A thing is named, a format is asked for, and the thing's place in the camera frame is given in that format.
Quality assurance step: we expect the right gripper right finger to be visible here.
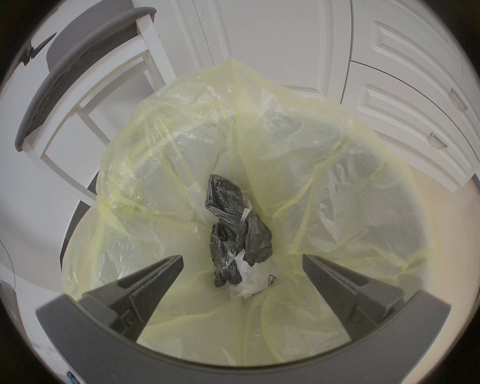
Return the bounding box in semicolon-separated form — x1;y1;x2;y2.
302;253;406;344

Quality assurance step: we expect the white wardrobe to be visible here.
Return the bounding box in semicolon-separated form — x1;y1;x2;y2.
142;0;480;194

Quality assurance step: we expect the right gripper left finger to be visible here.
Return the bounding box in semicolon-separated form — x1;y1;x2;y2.
80;254;185;344

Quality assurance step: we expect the black plastic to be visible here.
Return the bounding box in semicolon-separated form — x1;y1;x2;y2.
204;173;273;289

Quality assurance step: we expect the yellow-green plastic bag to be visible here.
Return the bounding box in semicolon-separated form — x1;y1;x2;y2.
60;58;443;366

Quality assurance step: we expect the white chair dark grey seat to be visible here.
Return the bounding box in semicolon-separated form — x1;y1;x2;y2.
15;7;179;207

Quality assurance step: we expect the white printed paper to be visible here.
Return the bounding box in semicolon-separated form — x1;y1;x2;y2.
229;255;280;300

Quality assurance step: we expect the white trash bin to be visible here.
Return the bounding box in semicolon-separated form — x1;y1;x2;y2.
62;112;439;366

